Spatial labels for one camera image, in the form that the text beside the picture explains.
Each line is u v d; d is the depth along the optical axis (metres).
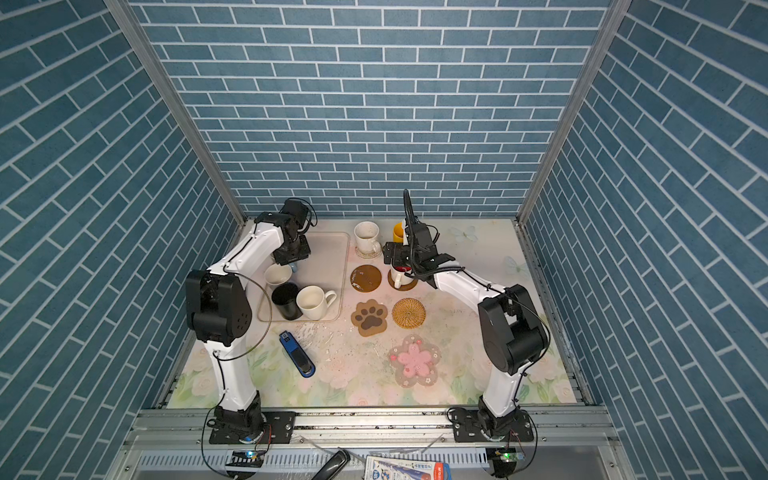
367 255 1.08
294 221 0.72
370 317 0.93
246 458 0.72
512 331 0.48
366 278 1.02
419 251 0.71
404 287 0.99
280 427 0.75
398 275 0.94
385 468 0.68
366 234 1.10
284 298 0.91
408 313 0.94
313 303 0.93
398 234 1.03
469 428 0.73
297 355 0.83
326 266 1.04
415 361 0.85
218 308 0.53
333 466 0.65
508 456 0.71
